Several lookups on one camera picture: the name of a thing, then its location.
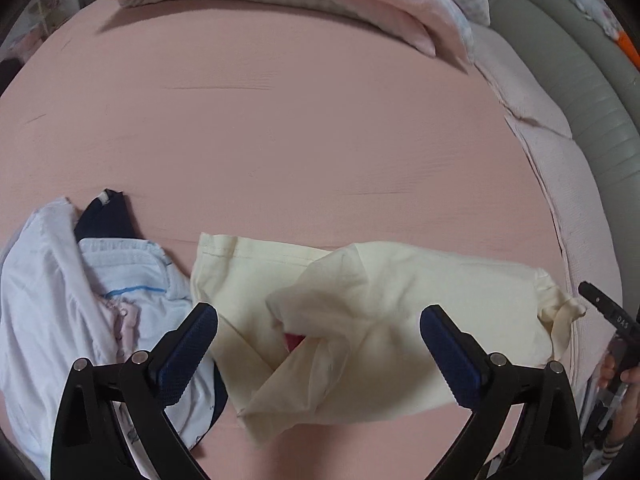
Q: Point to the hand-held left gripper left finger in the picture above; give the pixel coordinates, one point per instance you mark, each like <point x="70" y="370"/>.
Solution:
<point x="189" y="355"/>

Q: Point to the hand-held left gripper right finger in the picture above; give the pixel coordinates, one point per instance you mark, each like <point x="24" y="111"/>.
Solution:
<point x="450" y="355"/>

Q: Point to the cream shirt with pink sleeves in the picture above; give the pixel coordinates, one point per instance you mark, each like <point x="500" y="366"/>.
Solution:
<point x="375" y="300"/>

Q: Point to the white clothes pile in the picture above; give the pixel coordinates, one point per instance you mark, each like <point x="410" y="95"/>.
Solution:
<point x="45" y="285"/>

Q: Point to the person's right hand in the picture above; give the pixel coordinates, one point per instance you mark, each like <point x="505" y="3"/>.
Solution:
<point x="627" y="417"/>

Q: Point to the navy garment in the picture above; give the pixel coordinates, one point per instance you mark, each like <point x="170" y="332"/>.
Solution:
<point x="107" y="217"/>

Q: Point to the pink bed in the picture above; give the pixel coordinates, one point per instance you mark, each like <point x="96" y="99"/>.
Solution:
<point x="250" y="135"/>

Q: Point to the padded headboard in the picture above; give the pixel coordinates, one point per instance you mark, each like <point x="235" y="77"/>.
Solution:
<point x="585" y="70"/>

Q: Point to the orange plush toy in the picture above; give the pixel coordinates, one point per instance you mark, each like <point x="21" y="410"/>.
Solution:
<point x="631" y="49"/>

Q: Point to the pink plastic bag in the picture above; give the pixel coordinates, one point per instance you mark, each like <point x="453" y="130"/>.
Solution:
<point x="25" y="42"/>

